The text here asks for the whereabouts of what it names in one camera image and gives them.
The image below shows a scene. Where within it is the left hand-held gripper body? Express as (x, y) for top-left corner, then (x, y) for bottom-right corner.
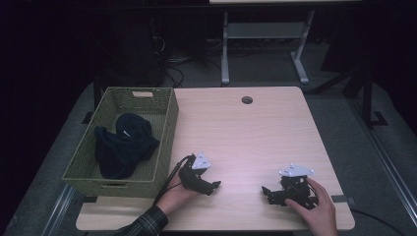
(178, 150), (213, 195)

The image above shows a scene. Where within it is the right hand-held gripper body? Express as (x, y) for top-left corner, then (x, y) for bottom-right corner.
(277, 163), (320, 210)

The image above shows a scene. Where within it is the person's left hand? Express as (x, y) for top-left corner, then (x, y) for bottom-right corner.
(155, 172), (200, 216)

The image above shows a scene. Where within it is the person's right hand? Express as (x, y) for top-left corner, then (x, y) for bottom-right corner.
(283, 177), (339, 236)

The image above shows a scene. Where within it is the person's plaid left sleeve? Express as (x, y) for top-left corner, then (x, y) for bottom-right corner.
(110, 205), (169, 236)

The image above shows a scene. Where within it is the green woven basket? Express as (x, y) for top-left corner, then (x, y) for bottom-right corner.
(62, 86), (180, 199)

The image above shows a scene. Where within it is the dark navy cloth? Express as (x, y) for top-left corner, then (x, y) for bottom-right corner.
(93, 112), (161, 180)

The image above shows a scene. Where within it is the black metal stand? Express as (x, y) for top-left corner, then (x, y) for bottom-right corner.
(307, 63), (388, 130)

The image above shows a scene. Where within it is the black computer tower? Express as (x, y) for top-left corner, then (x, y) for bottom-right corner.
(97, 14), (166, 89)

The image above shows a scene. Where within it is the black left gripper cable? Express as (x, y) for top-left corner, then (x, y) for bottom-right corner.
(152, 154), (195, 207)

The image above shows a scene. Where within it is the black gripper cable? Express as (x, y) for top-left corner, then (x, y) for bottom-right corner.
(349, 207), (408, 236)
(152, 154), (195, 207)

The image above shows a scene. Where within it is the grey table edge bracket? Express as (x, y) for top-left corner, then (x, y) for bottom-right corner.
(329, 194), (356, 205)

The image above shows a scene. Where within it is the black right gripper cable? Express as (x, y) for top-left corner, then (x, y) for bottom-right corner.
(349, 207), (408, 236)

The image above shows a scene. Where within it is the metal floor rail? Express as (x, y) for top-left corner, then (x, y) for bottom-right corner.
(41, 183), (77, 236)
(346, 96), (417, 228)

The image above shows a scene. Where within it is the tangle of floor cables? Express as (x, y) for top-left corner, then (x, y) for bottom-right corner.
(153, 33), (224, 89)

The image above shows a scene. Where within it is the black metal post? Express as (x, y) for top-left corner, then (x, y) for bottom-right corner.
(81, 74), (103, 126)

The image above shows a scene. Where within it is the white metal table frame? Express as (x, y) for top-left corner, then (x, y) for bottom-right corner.
(208, 0), (362, 87)

